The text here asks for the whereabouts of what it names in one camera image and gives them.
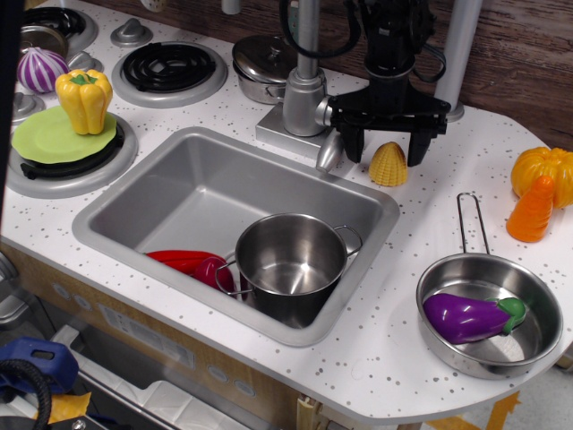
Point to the steel frying pan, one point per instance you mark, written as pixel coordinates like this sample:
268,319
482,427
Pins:
487,276

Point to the grey stove knob middle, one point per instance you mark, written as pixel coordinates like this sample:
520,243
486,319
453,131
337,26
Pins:
84,61

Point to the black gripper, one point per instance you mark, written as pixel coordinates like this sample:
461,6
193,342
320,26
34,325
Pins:
393,106

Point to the yellow toy bell pepper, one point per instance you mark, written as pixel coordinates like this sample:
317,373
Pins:
85,98

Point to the orange toy pumpkin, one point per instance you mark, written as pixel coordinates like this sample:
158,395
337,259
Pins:
555,163

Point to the steel pot in sink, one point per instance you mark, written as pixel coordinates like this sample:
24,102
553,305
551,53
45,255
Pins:
290,263

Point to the lidded steel pot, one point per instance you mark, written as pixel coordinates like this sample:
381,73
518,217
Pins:
262,64

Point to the grey toy sink basin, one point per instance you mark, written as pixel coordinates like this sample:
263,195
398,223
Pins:
200,190

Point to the blue clamp handle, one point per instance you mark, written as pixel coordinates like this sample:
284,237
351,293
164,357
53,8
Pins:
54,360

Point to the toy oven door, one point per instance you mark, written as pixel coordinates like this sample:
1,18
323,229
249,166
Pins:
176,381

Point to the orange toy carrot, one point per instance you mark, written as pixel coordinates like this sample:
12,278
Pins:
530,218

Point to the purple toy eggplant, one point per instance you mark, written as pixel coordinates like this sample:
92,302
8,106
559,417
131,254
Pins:
461,320

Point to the yellow tape piece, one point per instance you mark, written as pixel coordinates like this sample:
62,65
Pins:
67,406

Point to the grey support pole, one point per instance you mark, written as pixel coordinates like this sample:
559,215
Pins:
459,40

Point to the yellow toy corn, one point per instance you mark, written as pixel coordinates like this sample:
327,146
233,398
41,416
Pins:
388,166

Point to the grey stove knob left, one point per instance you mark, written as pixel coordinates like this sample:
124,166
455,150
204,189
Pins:
26,105

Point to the back right stove burner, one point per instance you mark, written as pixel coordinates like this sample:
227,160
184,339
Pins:
169,75

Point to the green toy plate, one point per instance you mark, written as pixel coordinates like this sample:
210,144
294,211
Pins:
47,137

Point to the silver toy faucet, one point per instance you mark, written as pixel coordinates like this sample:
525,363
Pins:
300,123

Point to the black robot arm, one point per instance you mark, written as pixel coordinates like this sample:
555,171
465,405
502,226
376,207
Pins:
396,32

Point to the steel pot lid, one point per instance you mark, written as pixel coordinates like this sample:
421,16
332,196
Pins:
43,37

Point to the grey stove knob top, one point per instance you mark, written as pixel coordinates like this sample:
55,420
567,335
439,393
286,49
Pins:
131,34

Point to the grey stove knob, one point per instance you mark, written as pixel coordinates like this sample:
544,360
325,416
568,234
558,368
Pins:
131,34
26,105
84,61

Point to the red toy chili pepper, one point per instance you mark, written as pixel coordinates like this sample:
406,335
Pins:
205,267

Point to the purple striped toy onion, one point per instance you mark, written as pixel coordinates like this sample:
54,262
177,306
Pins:
39,68

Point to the back left stove burner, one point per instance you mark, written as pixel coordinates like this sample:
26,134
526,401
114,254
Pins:
77,27

